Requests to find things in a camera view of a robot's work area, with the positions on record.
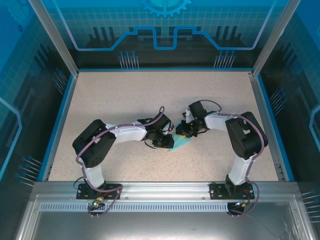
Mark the aluminium front frame rail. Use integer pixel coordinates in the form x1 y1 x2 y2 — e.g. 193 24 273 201
33 181 300 201

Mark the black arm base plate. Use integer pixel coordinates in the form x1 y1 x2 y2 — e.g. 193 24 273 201
76 183 123 200
209 182 256 200

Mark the light blue square paper sheet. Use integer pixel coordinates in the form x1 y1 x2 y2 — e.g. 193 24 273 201
166 134 193 154

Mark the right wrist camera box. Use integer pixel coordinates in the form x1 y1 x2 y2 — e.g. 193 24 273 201
181 108 195 124

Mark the slotted metal cable duct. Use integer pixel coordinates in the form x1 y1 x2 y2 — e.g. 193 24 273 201
39 202 230 213

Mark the aluminium frame post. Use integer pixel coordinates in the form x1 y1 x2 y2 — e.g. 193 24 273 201
27 0 80 77
250 0 302 77

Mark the grey metal front shelf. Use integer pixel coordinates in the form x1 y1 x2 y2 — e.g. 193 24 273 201
14 194 316 240

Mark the blue printed acrylic panel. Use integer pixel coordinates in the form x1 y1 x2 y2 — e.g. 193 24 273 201
252 0 320 240
28 0 301 70
0 0 76 240

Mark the small lit cable connector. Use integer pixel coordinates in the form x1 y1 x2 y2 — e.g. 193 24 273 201
233 199 249 209
91 198 104 210

